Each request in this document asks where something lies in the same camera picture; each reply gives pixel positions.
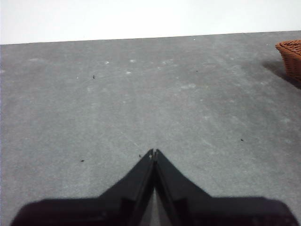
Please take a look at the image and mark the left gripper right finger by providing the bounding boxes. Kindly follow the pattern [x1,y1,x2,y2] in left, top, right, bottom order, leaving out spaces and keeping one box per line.
[154,148,298,226]

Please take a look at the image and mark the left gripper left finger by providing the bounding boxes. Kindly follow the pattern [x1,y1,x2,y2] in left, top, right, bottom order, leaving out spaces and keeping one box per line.
[10,148,155,226]

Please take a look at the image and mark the brown wicker basket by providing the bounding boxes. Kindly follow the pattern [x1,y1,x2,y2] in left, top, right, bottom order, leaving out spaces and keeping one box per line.
[275,39,301,83]

